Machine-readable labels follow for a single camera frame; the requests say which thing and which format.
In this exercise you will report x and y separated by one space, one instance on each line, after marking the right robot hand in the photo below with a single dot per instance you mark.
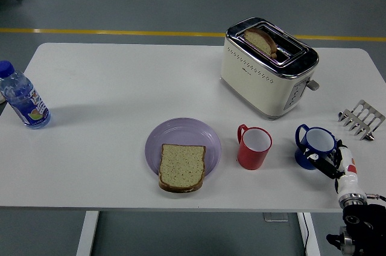
348 174

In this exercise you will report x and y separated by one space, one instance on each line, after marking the blue enamel cup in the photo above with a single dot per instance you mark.
319 139

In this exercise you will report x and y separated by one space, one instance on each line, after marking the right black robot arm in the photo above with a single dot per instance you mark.
362 225

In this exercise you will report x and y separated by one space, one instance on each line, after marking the red enamel cup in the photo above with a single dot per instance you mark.
251 159

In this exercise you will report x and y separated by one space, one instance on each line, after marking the rounded bread slice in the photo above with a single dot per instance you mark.
258 41

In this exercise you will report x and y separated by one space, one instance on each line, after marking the square bread slice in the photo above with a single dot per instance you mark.
182 165

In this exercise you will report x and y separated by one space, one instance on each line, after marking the silver metal toast rack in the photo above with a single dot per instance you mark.
363 114

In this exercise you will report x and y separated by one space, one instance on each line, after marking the white table leg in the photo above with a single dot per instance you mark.
87 235
313 238

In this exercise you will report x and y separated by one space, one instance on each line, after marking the cream and chrome toaster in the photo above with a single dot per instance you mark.
251 87

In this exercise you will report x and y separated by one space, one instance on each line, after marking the purple round plate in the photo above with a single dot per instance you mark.
182 132

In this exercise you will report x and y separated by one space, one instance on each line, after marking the yellow floor tape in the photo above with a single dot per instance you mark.
120 32

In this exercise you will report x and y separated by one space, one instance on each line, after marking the blue-capped drink bottle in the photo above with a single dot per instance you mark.
27 103

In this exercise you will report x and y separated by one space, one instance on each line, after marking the grey under-table bracket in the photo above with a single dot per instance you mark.
276 217

